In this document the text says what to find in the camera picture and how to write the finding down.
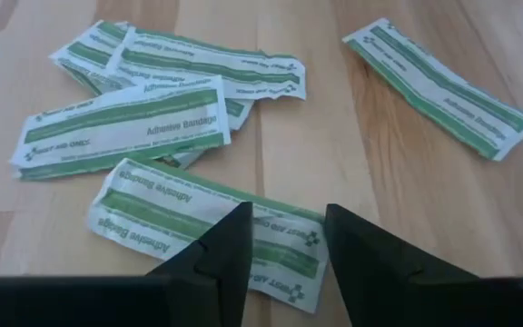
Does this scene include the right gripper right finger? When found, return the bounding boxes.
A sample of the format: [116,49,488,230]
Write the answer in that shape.
[325,203,479,327]

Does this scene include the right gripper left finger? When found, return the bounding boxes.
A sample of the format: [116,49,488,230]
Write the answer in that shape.
[146,203,254,327]

